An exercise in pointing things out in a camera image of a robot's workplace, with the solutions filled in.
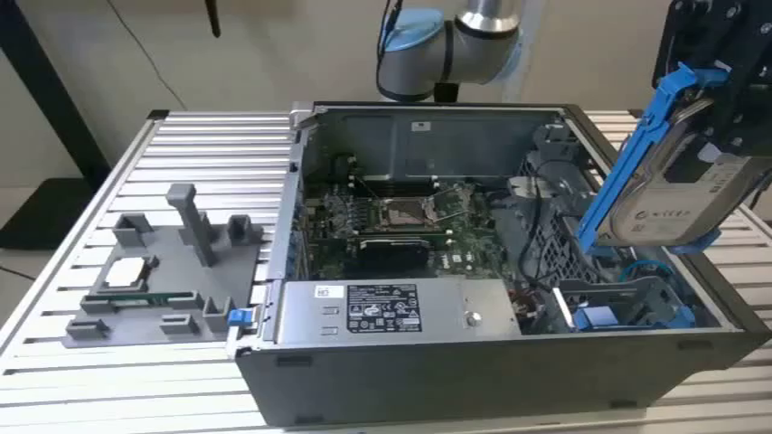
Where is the blue wire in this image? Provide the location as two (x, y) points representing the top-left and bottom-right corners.
(619, 258), (671, 290)

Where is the black flat wire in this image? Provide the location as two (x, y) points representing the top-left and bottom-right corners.
(515, 160), (603, 293)

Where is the silver power supply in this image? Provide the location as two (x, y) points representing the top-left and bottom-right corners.
(271, 276), (525, 341)

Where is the black stand with base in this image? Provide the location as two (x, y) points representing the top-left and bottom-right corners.
(0, 0), (113, 250)

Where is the hard disk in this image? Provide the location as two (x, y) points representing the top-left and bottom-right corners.
(575, 62), (772, 259)

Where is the grey perforated metal bracket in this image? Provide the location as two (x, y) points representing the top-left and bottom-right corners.
(490, 151), (610, 290)

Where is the disk bay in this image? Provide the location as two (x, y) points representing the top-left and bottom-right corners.
(550, 264), (698, 336)

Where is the silver CPU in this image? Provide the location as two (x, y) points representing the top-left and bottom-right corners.
(99, 258), (155, 290)

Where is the green RAM stick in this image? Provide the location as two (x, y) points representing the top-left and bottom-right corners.
(86, 292), (197, 307)

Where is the green motherboard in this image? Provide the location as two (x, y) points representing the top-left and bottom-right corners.
(297, 178), (519, 281)

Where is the grey parts rack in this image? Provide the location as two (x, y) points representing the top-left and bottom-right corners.
(62, 183), (270, 350)

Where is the black PC case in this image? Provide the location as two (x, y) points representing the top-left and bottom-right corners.
(225, 101), (772, 429)

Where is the black rectangular board module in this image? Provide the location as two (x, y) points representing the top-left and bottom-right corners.
(358, 238), (433, 269)

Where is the CPU socket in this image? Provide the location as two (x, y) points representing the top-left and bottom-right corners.
(375, 196), (433, 231)

